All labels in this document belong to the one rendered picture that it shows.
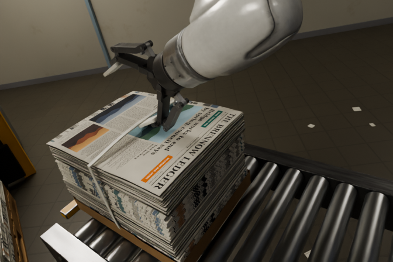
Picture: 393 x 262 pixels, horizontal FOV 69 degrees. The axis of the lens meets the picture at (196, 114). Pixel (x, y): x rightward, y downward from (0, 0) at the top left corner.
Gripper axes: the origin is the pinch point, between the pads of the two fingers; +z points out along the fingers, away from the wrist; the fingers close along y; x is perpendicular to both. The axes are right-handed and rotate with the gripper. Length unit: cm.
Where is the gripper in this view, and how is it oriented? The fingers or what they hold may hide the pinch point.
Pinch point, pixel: (128, 97)
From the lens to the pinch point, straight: 65.8
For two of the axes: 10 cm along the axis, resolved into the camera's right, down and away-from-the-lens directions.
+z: -6.3, 2.3, 7.4
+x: 5.8, -5.0, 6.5
